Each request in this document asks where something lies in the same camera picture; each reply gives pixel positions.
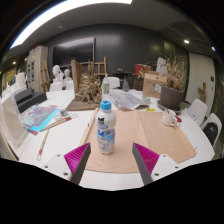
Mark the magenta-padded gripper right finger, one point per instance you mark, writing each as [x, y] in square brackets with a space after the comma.
[148, 160]

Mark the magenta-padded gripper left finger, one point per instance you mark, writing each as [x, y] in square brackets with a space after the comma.
[75, 160]

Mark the blue-capped drink bottle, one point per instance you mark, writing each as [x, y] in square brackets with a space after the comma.
[106, 133]

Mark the wooden paintbrush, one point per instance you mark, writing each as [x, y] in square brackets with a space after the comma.
[58, 122]
[43, 143]

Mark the white mug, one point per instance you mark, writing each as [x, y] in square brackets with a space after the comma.
[168, 118]

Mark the small paint jar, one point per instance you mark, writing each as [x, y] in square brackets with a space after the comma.
[63, 112]

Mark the small yellow packet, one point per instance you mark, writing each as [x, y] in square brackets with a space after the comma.
[150, 109]

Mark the colourful art book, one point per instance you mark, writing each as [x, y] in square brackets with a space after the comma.
[40, 118]

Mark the small white jar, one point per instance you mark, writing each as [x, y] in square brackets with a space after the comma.
[146, 99]

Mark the printed newspaper sheets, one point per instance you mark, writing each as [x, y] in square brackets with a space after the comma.
[128, 100]

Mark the dried plant in grey pot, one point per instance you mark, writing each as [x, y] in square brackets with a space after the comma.
[171, 98]

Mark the black backpack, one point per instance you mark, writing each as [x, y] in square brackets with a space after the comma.
[210, 133]

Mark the white canvas panel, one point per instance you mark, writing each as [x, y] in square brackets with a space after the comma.
[11, 126]

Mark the stacked black boxes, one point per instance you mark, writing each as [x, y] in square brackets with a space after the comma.
[30, 100]

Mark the brown cardboard box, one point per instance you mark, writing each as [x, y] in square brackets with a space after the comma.
[151, 85]

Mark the clear spray bottle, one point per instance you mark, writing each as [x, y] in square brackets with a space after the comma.
[125, 86]

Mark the white green-label bottle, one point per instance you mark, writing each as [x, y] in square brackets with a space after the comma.
[106, 86]

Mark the small white plaster figure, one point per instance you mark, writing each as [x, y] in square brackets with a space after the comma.
[67, 77]

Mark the wooden figure sculpture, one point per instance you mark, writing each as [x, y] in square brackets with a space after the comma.
[202, 92]

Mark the wooden easel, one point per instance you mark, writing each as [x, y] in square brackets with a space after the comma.
[100, 66]
[45, 76]

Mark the white plaster bust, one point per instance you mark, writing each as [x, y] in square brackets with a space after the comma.
[57, 72]

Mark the white standing plaster statue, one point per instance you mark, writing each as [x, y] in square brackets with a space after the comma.
[161, 65]

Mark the white cabinet with posters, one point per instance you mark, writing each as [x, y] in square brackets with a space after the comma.
[33, 66]

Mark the round ceiling spotlights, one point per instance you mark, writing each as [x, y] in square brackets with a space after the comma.
[186, 41]

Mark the long ceiling light strip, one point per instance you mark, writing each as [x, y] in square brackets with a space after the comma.
[83, 4]

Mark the small black wall panel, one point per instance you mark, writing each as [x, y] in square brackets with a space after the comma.
[212, 79]

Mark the black wall screen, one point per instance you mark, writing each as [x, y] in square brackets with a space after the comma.
[73, 51]

